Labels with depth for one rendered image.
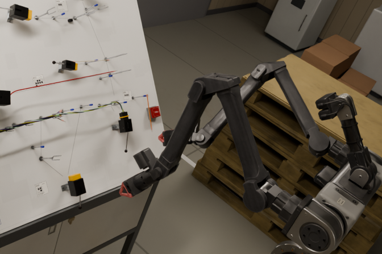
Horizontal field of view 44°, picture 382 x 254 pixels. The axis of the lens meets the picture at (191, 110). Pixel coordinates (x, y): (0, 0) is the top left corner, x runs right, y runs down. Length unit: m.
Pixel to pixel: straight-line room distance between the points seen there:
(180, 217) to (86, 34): 1.72
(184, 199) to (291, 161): 0.85
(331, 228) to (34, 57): 1.27
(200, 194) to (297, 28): 3.87
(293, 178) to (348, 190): 1.78
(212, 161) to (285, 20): 3.82
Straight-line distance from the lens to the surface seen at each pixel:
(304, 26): 6.90
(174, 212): 3.41
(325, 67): 5.12
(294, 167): 3.29
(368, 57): 6.87
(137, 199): 2.43
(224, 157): 3.54
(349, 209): 1.48
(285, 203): 1.44
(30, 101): 1.93
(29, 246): 2.11
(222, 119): 1.94
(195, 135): 1.92
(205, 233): 3.37
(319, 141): 1.85
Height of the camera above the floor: 2.30
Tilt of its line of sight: 30 degrees down
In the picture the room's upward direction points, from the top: 22 degrees clockwise
